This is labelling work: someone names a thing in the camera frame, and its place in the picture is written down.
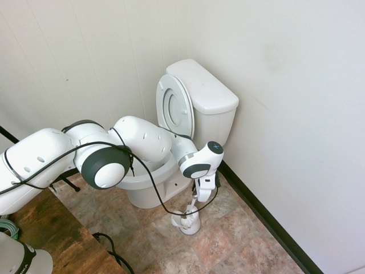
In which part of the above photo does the black baseboard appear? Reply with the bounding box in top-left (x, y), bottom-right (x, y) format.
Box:
top-left (0, 124), bottom-right (325, 274)

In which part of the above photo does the white toilet tank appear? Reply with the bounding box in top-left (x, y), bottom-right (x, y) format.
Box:
top-left (165, 58), bottom-right (240, 147)

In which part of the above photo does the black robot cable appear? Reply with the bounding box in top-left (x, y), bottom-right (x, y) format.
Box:
top-left (3, 127), bottom-right (221, 215)

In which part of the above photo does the white toilet brush holder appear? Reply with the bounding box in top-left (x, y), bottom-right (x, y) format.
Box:
top-left (171, 209), bottom-right (201, 236)

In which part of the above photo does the white toilet brush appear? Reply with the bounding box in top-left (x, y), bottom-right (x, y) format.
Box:
top-left (179, 196), bottom-right (198, 229)

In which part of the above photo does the dark wooden table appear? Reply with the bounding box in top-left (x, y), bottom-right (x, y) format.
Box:
top-left (0, 186), bottom-right (121, 274)

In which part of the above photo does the green cable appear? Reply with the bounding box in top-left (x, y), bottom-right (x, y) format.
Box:
top-left (0, 217), bottom-right (20, 244)

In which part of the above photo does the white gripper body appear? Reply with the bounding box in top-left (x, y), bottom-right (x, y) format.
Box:
top-left (196, 170), bottom-right (218, 203)

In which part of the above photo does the black camera tripod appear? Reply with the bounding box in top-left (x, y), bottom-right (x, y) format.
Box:
top-left (48, 168), bottom-right (81, 195)

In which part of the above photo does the black floor cable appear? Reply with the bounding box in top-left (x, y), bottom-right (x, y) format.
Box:
top-left (91, 232), bottom-right (135, 274)

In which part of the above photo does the white toilet seat and lid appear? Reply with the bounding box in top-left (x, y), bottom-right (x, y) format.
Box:
top-left (155, 73), bottom-right (196, 138)

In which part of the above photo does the white toilet bowl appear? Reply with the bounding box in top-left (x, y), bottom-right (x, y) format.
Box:
top-left (117, 136), bottom-right (198, 209)

